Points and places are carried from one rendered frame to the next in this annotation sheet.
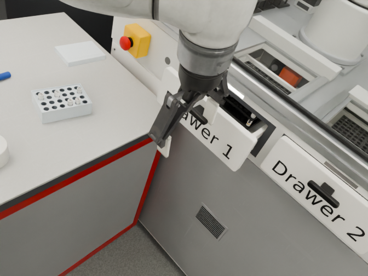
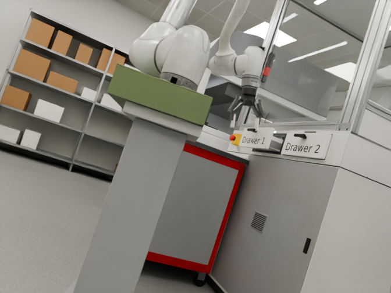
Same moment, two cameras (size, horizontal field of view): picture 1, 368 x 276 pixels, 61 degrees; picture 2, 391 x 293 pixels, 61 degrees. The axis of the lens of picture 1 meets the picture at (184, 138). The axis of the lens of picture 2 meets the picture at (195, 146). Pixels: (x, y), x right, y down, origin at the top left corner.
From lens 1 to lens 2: 1.53 m
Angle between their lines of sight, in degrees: 61
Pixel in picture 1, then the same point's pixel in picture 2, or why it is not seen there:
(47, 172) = not seen: hidden behind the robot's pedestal
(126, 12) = (227, 67)
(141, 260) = not seen: outside the picture
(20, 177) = not seen: hidden behind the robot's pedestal
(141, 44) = (238, 137)
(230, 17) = (252, 63)
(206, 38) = (246, 71)
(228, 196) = (269, 190)
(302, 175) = (295, 141)
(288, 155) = (290, 137)
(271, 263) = (290, 217)
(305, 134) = (297, 127)
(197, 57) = (245, 78)
